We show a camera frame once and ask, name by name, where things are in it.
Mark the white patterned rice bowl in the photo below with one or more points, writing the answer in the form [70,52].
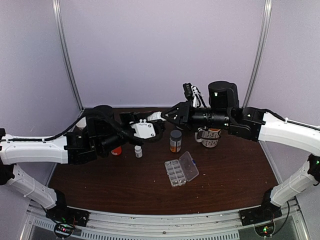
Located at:
[81,124]

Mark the floral mug yellow inside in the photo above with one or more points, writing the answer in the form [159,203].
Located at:
[208,137]

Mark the left aluminium frame post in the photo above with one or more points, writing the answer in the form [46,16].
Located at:
[56,4]

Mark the clear plastic pill organizer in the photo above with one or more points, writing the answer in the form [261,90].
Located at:
[182,170]

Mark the aluminium frame post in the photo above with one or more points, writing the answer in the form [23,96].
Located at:
[264,30]
[56,4]

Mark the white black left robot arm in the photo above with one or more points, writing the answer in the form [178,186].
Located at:
[93,135]

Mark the front aluminium rail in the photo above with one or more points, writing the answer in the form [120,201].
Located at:
[223,225]

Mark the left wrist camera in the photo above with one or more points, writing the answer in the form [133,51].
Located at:
[143,129]

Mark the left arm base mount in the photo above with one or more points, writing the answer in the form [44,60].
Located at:
[66,220]

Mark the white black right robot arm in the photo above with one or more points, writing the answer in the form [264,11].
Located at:
[254,124]

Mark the orange pill bottle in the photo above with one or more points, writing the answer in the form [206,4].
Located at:
[117,151]

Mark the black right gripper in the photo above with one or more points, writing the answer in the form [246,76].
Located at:
[183,113]

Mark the grey lid supplement bottle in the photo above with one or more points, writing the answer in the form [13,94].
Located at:
[175,141]

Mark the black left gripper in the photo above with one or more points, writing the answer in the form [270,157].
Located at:
[132,115]

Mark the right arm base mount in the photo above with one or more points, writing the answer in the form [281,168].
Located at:
[263,220]

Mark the right aluminium frame post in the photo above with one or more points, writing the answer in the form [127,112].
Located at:
[264,30]

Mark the small white pill bottle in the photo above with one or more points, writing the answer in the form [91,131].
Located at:
[138,151]

